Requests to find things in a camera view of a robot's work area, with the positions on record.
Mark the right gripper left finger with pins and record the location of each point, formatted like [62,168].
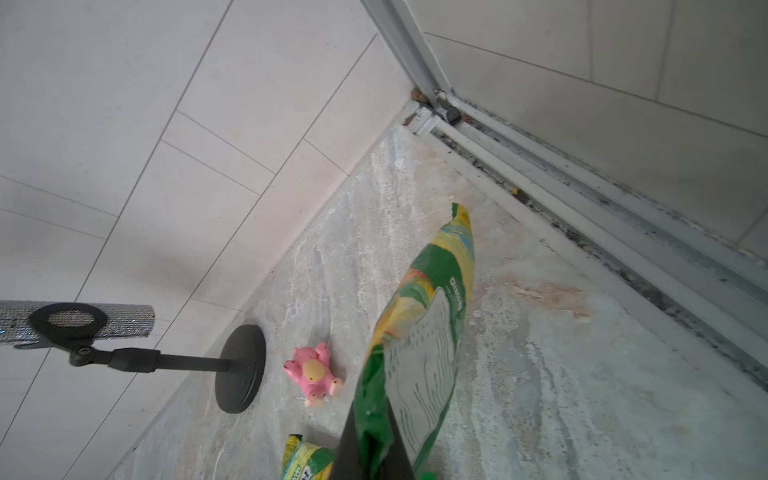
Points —
[347,464]

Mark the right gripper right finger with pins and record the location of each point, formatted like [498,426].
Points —
[396,464]

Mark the green Fox's spring tea bag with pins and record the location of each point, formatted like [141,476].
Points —
[304,460]

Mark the yellow green candy bag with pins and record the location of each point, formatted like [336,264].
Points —
[409,375]

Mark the pink pig toy on table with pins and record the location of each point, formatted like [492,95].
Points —
[310,369]

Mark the black microphone stand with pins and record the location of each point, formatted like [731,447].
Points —
[238,370]

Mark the sparkly silver microphone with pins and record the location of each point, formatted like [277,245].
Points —
[28,322]

